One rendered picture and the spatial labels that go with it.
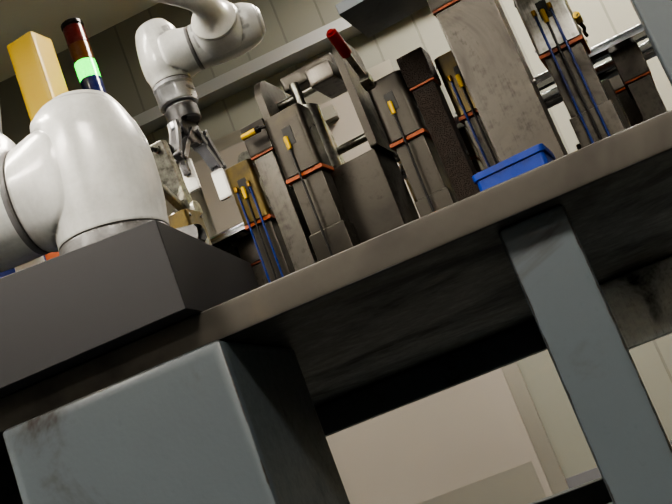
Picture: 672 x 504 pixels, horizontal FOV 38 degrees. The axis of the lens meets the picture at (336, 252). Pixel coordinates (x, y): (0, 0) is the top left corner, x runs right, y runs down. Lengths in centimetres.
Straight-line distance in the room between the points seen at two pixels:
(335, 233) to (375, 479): 284
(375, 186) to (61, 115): 58
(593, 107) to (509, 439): 278
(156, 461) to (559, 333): 48
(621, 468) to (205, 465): 46
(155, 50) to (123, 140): 87
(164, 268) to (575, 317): 46
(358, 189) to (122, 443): 71
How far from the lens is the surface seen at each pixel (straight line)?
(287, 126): 168
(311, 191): 165
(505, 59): 154
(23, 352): 120
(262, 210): 179
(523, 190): 108
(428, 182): 167
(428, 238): 108
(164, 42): 220
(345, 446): 440
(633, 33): 180
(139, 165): 133
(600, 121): 165
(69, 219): 131
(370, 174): 168
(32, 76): 303
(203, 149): 218
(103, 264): 115
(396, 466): 436
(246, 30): 216
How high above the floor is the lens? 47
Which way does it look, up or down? 12 degrees up
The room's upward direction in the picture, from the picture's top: 21 degrees counter-clockwise
